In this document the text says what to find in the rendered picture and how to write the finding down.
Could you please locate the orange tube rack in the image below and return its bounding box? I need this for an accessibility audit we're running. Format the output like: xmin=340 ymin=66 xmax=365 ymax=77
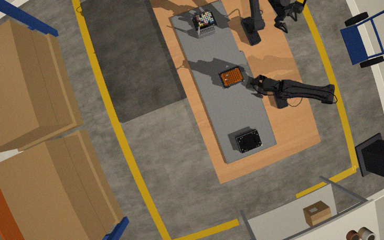
xmin=221 ymin=68 xmax=243 ymax=86

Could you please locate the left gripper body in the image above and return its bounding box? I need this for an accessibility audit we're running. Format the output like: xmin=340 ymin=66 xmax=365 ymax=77
xmin=252 ymin=76 xmax=271 ymax=98

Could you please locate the grey slotted rack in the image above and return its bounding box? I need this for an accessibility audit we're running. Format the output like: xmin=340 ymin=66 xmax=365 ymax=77
xmin=197 ymin=26 xmax=216 ymax=39

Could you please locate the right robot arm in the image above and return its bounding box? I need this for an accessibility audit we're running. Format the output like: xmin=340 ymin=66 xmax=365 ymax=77
xmin=242 ymin=0 xmax=304 ymax=44

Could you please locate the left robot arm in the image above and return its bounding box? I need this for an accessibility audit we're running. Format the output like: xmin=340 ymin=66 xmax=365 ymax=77
xmin=263 ymin=78 xmax=335 ymax=109

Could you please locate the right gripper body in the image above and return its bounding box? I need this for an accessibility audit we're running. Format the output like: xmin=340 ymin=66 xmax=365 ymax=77
xmin=274 ymin=1 xmax=303 ymax=26

